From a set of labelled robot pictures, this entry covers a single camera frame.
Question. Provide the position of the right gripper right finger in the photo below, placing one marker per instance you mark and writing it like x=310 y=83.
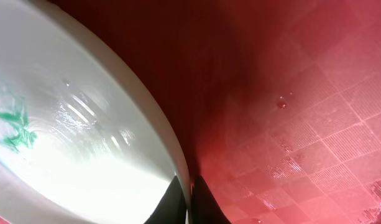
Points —
x=204 y=207

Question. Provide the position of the red plastic tray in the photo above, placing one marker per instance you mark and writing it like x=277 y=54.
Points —
x=276 y=104

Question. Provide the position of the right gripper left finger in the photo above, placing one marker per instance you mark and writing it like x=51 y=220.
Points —
x=172 y=207

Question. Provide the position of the white plate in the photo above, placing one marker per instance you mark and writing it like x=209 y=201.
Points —
x=81 y=138

